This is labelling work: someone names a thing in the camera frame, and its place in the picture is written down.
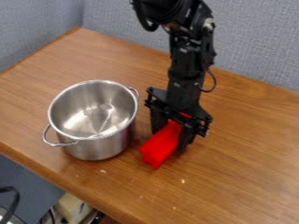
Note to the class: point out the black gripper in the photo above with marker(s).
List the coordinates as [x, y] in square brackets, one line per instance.
[178, 104]

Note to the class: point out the red block object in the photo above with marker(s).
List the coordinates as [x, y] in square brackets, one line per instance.
[160, 145]

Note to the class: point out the metal pot with handles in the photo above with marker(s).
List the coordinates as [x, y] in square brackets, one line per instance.
[92, 116]

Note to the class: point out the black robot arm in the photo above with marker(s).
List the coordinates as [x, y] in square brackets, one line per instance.
[189, 23]

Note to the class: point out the beige box under table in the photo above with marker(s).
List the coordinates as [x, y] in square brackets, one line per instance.
[74, 209]

